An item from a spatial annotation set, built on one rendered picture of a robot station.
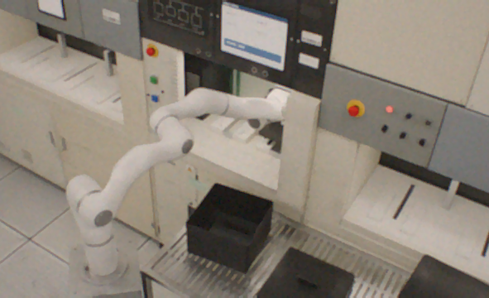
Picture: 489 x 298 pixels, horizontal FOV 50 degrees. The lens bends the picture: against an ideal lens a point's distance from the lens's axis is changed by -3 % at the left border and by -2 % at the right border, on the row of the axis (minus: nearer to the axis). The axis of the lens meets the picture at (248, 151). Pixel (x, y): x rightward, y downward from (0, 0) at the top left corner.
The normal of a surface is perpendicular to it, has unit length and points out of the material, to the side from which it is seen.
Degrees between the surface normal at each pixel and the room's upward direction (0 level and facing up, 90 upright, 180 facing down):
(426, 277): 0
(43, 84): 0
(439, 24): 90
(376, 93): 90
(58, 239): 0
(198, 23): 90
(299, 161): 90
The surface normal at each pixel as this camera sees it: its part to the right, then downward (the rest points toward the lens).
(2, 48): 0.85, 0.36
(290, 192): -0.52, 0.51
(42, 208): 0.04, -0.78
